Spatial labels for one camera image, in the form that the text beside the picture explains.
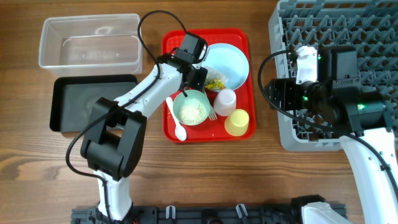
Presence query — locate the yellow snack wrapper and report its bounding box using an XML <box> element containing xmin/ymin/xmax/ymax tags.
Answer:
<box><xmin>204</xmin><ymin>66</ymin><xmax>229</xmax><ymax>91</ymax></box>

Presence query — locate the green bowl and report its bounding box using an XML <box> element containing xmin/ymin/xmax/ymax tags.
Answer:
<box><xmin>173</xmin><ymin>90</ymin><xmax>210</xmax><ymax>126</ymax></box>

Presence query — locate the clear plastic waste bin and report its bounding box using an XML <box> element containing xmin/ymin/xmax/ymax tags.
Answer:
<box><xmin>38</xmin><ymin>14</ymin><xmax>143</xmax><ymax>77</ymax></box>

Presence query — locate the light blue plate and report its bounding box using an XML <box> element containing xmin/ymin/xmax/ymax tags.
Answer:
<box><xmin>202</xmin><ymin>43</ymin><xmax>249</xmax><ymax>90</ymax></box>

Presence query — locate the red serving tray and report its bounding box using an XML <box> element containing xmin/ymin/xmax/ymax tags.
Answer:
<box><xmin>162</xmin><ymin>28</ymin><xmax>257</xmax><ymax>143</ymax></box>

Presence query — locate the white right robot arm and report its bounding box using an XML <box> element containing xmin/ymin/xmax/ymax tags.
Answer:
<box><xmin>260</xmin><ymin>46</ymin><xmax>397</xmax><ymax>223</ymax></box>

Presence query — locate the yellow plastic cup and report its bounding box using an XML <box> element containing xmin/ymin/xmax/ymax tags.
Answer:
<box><xmin>224</xmin><ymin>109</ymin><xmax>249</xmax><ymax>136</ymax></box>

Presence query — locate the white plastic spoon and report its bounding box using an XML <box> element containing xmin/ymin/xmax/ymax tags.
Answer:
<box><xmin>165</xmin><ymin>97</ymin><xmax>187</xmax><ymax>141</ymax></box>

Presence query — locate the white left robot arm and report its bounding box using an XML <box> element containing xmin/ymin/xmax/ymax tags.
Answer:
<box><xmin>80</xmin><ymin>54</ymin><xmax>208</xmax><ymax>223</ymax></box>

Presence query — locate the grey dishwasher rack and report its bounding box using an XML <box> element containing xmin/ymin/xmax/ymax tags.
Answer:
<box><xmin>268</xmin><ymin>0</ymin><xmax>397</xmax><ymax>151</ymax></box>

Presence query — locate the black rectangular tray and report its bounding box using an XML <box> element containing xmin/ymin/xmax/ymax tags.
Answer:
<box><xmin>49</xmin><ymin>74</ymin><xmax>137</xmax><ymax>133</ymax></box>

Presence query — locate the white plastic cup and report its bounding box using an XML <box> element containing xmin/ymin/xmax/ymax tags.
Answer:
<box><xmin>213</xmin><ymin>88</ymin><xmax>236</xmax><ymax>116</ymax></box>

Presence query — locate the white plastic fork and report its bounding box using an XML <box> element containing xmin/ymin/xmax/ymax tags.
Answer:
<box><xmin>208</xmin><ymin>106</ymin><xmax>217</xmax><ymax>121</ymax></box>

